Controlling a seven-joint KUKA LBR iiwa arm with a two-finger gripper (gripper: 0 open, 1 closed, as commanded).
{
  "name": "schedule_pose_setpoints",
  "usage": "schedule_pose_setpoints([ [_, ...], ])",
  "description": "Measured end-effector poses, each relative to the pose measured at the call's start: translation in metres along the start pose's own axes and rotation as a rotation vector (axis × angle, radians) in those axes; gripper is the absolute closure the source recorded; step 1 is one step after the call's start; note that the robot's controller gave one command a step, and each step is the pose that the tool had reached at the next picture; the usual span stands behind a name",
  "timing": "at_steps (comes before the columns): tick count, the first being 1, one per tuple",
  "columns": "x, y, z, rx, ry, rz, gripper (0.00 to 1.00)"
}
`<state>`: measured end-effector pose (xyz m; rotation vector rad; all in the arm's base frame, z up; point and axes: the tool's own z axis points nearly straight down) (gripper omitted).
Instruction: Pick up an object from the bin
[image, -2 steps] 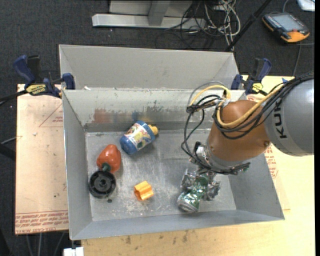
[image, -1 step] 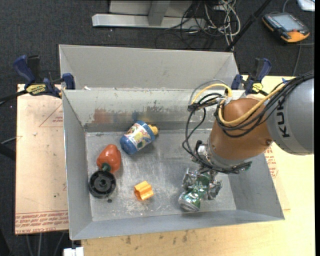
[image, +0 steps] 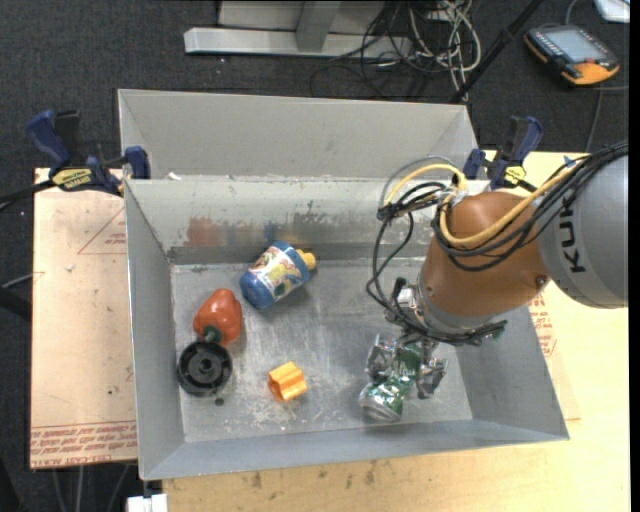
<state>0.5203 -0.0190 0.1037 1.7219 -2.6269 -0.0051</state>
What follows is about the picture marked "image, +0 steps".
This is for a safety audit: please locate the brown cardboard board red print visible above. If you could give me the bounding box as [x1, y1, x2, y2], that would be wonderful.
[29, 167, 584, 471]

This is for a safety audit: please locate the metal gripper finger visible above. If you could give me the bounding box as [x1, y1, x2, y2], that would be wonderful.
[365, 335, 399, 380]
[416, 356, 449, 400]

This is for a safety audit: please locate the crushed green drink can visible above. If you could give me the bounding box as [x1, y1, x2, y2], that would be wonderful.
[357, 343, 427, 424]

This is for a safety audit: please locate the orange toy bell pepper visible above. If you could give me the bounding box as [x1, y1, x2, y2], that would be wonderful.
[192, 288, 244, 347]

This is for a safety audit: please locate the grey metal bin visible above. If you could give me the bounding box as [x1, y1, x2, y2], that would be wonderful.
[117, 88, 570, 481]

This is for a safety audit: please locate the black cylinder on white bracket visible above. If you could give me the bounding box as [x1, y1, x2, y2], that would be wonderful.
[389, 276, 419, 314]

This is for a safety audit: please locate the orange notched plastic block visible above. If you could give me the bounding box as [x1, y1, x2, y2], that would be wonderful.
[267, 361, 308, 403]

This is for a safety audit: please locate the black round plastic disc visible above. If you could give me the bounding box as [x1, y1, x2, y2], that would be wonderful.
[175, 340, 234, 398]

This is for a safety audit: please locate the blue printed bottle yellow cap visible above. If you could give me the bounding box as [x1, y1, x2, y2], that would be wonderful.
[238, 240, 317, 311]

